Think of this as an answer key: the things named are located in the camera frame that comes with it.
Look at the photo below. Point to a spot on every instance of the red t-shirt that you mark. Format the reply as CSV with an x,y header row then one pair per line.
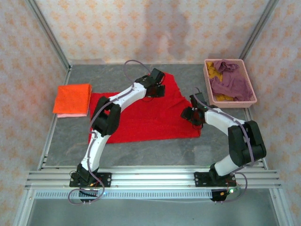
x,y
145,122

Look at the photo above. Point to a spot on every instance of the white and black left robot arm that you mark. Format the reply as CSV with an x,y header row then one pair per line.
x,y
94,150

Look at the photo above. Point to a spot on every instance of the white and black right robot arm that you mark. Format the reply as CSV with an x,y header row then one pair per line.
x,y
218,117

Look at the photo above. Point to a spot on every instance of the yellow t-shirt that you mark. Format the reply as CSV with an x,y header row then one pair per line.
x,y
212,71

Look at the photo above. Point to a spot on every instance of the purple t-shirt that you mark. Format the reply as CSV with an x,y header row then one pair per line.
x,y
235,80

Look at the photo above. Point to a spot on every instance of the pink plastic basket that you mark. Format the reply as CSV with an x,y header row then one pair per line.
x,y
245,103

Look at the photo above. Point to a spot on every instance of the folded orange t-shirt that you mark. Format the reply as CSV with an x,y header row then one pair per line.
x,y
70,99

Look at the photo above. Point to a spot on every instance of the folded pink t-shirt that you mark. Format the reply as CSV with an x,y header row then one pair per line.
x,y
70,115

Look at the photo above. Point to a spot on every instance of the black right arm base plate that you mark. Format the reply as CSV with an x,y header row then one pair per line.
x,y
201,180

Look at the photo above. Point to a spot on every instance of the aluminium mounting rail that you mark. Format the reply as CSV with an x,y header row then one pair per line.
x,y
152,179

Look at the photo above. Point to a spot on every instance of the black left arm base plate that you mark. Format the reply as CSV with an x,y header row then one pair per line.
x,y
105,180

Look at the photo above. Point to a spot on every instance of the aluminium frame post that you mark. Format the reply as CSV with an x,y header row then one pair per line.
x,y
50,35
258,29

